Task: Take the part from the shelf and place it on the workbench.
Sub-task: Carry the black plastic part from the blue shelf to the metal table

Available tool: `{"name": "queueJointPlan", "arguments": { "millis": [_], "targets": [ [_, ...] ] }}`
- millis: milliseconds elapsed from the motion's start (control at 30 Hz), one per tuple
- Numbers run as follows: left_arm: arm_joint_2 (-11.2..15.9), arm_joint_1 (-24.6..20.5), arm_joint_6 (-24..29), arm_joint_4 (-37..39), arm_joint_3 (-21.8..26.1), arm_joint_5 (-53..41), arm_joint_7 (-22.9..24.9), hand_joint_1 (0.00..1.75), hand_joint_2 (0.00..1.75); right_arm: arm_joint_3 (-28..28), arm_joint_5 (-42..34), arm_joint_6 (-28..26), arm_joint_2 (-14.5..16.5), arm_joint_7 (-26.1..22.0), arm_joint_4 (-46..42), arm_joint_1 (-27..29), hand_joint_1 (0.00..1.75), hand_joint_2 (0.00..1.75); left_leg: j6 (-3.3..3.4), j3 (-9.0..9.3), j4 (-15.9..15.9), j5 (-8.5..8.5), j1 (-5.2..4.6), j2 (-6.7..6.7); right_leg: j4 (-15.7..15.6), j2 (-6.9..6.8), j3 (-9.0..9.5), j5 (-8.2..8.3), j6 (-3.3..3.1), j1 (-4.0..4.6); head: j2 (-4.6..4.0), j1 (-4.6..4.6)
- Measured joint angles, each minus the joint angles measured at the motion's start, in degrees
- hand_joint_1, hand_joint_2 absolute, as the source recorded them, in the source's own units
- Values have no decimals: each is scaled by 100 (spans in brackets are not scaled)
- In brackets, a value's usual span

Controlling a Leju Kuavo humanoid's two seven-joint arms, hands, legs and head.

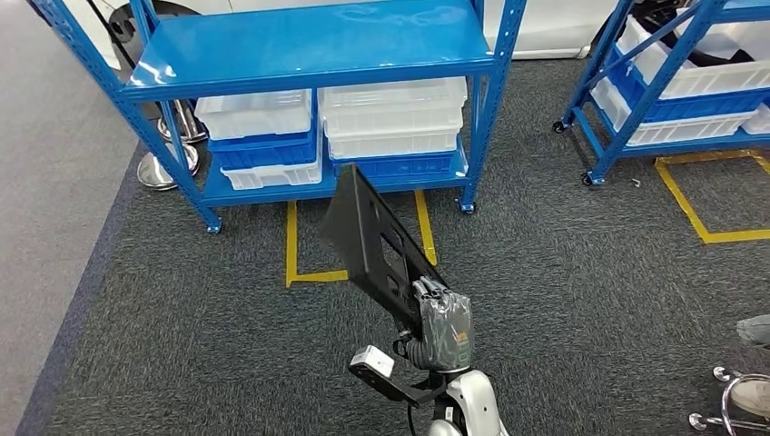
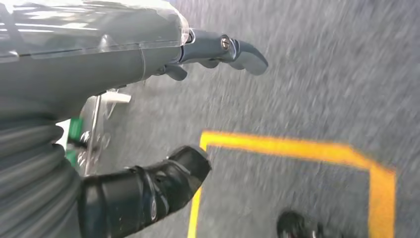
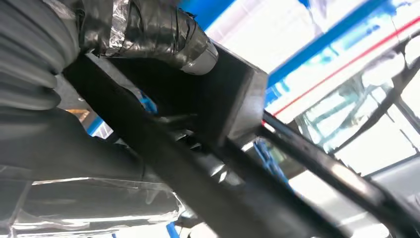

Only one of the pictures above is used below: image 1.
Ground chrome stanchion post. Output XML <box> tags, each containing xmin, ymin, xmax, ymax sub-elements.
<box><xmin>156</xmin><ymin>99</ymin><xmax>210</xmax><ymax>145</ymax></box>
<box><xmin>136</xmin><ymin>99</ymin><xmax>201</xmax><ymax>192</ymax></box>

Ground blue metal shelf rack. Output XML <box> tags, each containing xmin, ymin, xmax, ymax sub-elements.
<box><xmin>26</xmin><ymin>0</ymin><xmax>529</xmax><ymax>234</ymax></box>

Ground black plastic plate frame part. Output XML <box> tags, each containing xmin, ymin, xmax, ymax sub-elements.
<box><xmin>319</xmin><ymin>163</ymin><xmax>449</xmax><ymax>338</ymax></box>

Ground chrome chair base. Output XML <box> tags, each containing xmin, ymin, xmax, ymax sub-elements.
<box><xmin>688</xmin><ymin>365</ymin><xmax>770</xmax><ymax>436</ymax></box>

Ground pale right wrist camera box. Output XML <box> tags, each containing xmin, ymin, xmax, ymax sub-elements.
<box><xmin>350</xmin><ymin>344</ymin><xmax>397</xmax><ymax>379</ymax></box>

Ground black parts in bin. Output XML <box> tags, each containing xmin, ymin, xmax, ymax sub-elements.
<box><xmin>631</xmin><ymin>0</ymin><xmax>756</xmax><ymax>68</ymax></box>

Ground person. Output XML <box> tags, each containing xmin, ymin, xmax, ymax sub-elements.
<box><xmin>729</xmin><ymin>312</ymin><xmax>770</xmax><ymax>421</ymax></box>

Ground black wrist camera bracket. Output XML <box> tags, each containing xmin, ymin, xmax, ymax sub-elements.
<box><xmin>349</xmin><ymin>361</ymin><xmax>449</xmax><ymax>409</ymax></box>

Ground white car with red stripe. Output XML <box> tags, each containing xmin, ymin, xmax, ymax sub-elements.
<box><xmin>60</xmin><ymin>0</ymin><xmax>621</xmax><ymax>68</ymax></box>

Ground blue plastic bin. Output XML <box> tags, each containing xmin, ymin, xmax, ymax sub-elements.
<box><xmin>207</xmin><ymin>129</ymin><xmax>320</xmax><ymax>173</ymax></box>
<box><xmin>606</xmin><ymin>46</ymin><xmax>770</xmax><ymax>125</ymax></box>

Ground blue metal rack on casters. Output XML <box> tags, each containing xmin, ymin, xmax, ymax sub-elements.
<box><xmin>552</xmin><ymin>0</ymin><xmax>770</xmax><ymax>188</ymax></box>

